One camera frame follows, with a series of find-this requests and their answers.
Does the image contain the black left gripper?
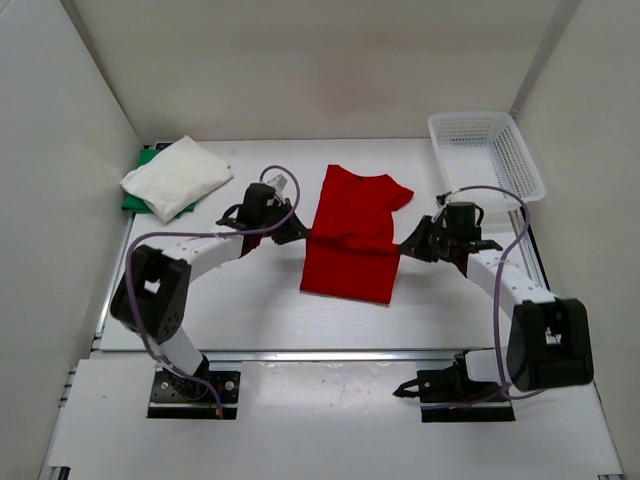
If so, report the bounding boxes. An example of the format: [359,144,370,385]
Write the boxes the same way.
[257,197,310,245]

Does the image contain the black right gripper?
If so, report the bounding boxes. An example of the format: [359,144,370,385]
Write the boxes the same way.
[399,217,457,264]

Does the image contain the red t shirt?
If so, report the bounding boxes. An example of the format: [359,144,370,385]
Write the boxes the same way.
[300,164,414,305]

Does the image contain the white t shirt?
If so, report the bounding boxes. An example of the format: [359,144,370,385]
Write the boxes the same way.
[120,135,234,223]

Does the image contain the green t shirt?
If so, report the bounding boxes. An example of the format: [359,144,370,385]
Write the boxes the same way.
[121,148,199,215]

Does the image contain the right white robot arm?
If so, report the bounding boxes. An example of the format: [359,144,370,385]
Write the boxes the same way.
[398,202,594,392]

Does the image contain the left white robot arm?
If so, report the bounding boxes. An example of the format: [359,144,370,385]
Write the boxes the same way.
[110,175,311,402]

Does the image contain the white plastic basket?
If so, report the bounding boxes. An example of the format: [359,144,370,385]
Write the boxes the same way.
[427,111,546,213]

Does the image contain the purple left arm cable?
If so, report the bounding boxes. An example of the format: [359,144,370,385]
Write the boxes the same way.
[125,165,301,401]

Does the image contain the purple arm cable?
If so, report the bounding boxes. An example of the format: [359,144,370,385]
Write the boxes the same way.
[437,185,544,400]
[125,165,301,401]

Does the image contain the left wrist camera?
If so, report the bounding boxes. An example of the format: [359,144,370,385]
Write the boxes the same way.
[261,174,288,193]

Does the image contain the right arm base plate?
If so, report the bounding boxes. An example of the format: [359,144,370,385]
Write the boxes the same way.
[393,359,515,423]

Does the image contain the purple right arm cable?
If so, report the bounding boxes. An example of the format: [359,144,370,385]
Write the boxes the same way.
[437,185,544,400]

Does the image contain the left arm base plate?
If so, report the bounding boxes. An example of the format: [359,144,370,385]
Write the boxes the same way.
[147,369,241,420]

